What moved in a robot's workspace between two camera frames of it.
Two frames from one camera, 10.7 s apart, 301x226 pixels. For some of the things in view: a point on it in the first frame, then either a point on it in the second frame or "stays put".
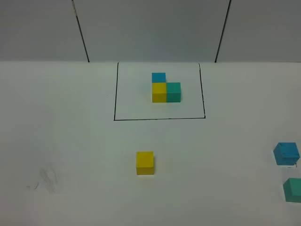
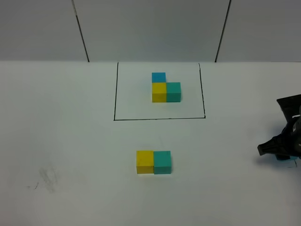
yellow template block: x=159 y=92 stays put
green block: x=292 y=188 -> x=162 y=162
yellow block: x=145 y=163 stays put
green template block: x=173 y=92 stays put
